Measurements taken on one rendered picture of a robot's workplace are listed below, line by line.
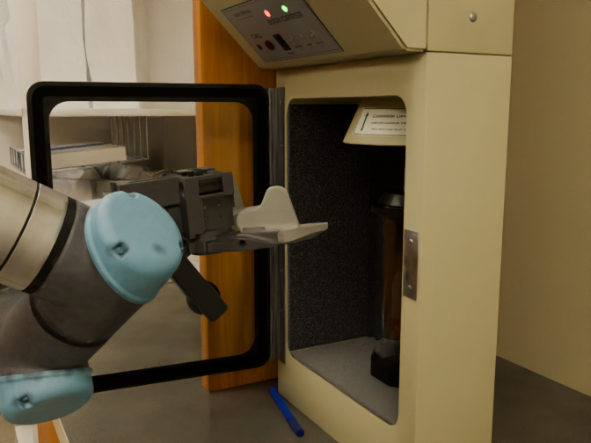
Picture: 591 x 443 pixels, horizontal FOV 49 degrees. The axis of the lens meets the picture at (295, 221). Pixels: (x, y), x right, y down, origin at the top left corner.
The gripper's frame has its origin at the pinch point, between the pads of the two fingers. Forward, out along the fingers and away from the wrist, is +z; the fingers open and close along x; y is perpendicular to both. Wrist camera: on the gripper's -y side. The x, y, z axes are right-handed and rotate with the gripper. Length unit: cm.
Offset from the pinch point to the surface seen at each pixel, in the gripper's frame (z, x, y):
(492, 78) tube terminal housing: 16.0, -14.6, 14.3
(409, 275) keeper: 5.8, -12.9, -4.7
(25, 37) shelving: -12, 102, 30
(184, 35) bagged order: 34, 123, 31
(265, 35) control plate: 2.4, 8.5, 21.2
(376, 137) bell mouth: 9.3, -3.6, 8.7
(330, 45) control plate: 4.1, -3.3, 19.0
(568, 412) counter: 36.4, -7.8, -32.4
